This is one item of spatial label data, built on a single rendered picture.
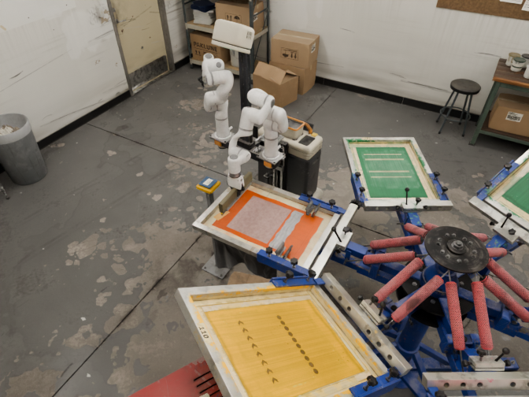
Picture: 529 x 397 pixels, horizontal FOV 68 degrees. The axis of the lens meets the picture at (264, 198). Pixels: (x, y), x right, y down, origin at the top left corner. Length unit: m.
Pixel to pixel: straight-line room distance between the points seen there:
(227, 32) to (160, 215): 2.22
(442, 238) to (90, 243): 3.05
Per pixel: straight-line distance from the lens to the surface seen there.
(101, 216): 4.26
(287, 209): 2.63
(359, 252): 2.33
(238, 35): 2.35
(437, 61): 5.76
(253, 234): 2.47
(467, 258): 2.13
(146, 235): 3.91
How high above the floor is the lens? 2.78
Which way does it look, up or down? 43 degrees down
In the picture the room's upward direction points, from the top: straight up
